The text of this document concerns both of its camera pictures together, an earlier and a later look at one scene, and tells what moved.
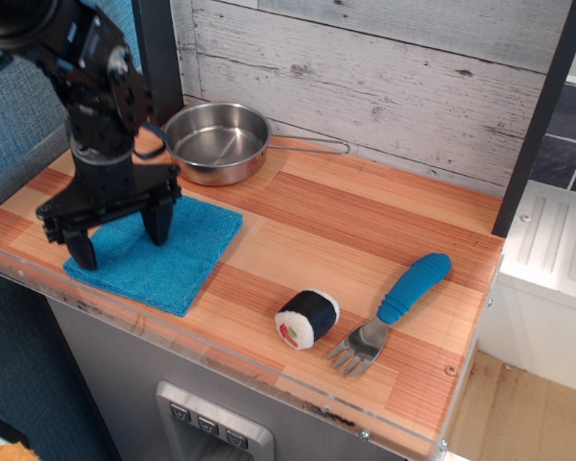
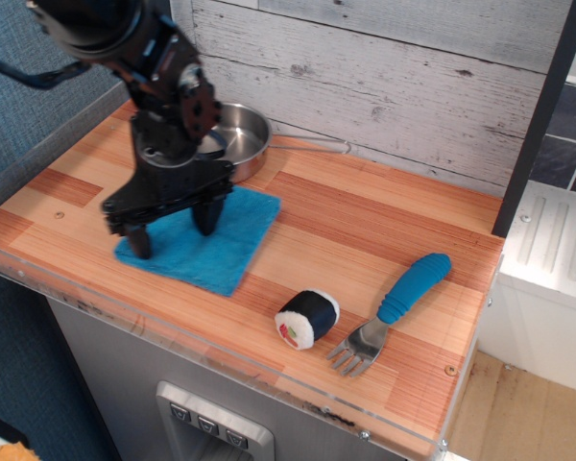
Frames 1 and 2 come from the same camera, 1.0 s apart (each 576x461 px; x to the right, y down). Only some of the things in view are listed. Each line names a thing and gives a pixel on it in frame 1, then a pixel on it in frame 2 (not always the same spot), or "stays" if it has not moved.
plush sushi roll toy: (306, 317) stays
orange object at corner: (14, 451) stays
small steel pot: (223, 143) stays
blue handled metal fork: (362, 348) stays
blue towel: (174, 275) -> (220, 260)
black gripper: (102, 193) -> (161, 188)
